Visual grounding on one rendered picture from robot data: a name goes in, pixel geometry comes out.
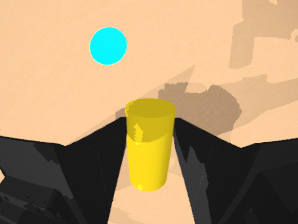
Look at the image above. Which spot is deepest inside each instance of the yellow cylinder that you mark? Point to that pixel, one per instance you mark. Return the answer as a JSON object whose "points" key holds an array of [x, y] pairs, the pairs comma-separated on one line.
{"points": [[150, 139]]}

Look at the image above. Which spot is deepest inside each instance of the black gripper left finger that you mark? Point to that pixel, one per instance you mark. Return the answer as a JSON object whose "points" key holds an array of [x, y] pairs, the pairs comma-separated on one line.
{"points": [[85, 171]]}

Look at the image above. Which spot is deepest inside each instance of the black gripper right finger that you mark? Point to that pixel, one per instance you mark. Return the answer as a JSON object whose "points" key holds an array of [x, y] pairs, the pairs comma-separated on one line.
{"points": [[217, 174]]}

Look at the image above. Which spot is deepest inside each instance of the cyan circle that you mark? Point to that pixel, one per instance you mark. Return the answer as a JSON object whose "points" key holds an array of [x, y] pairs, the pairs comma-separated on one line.
{"points": [[108, 46]]}

